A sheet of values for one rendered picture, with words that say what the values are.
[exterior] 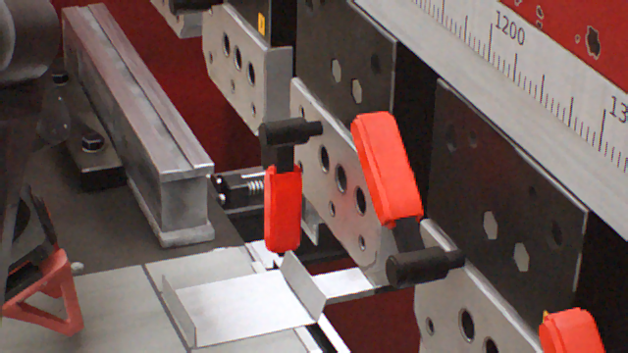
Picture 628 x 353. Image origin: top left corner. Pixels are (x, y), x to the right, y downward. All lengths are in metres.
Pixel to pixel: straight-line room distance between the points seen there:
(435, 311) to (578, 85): 0.21
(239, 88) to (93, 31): 0.74
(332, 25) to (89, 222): 0.70
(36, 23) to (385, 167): 0.20
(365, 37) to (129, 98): 0.78
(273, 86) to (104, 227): 0.54
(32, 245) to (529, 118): 0.45
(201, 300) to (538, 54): 0.57
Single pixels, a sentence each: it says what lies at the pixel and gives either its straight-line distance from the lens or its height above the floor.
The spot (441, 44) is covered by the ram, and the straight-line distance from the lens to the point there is 0.69.
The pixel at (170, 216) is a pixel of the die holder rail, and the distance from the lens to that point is 1.41.
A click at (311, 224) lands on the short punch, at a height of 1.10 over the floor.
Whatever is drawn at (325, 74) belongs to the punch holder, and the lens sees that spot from 0.84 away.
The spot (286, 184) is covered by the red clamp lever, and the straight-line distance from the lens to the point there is 0.85.
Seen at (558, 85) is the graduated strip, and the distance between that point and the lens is 0.59.
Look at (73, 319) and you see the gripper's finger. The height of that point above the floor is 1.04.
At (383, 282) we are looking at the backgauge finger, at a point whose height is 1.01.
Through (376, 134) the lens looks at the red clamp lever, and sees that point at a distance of 0.69.
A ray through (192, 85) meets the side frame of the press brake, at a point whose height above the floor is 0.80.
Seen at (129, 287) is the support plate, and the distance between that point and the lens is 1.12.
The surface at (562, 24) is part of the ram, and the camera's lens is 0.58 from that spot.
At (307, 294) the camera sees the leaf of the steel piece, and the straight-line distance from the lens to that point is 1.09.
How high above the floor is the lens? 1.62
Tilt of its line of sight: 29 degrees down
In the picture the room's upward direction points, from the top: 2 degrees clockwise
